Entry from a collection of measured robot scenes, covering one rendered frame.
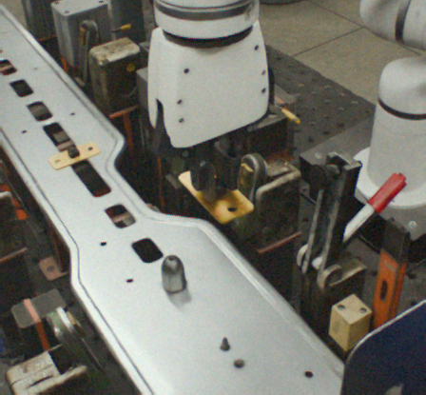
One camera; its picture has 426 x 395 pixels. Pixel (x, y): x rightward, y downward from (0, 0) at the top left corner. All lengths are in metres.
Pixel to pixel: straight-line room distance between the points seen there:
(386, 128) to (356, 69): 2.10
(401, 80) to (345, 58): 2.23
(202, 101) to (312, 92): 1.30
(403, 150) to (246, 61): 0.76
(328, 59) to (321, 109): 1.67
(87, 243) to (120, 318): 0.15
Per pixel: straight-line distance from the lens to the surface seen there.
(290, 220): 1.03
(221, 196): 0.67
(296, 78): 1.92
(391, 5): 1.17
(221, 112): 0.59
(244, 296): 0.91
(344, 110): 1.79
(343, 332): 0.82
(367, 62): 3.46
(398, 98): 1.25
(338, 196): 0.78
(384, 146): 1.32
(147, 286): 0.93
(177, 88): 0.56
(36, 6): 1.66
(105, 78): 1.28
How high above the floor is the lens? 1.68
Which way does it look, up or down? 40 degrees down
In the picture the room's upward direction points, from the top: 3 degrees counter-clockwise
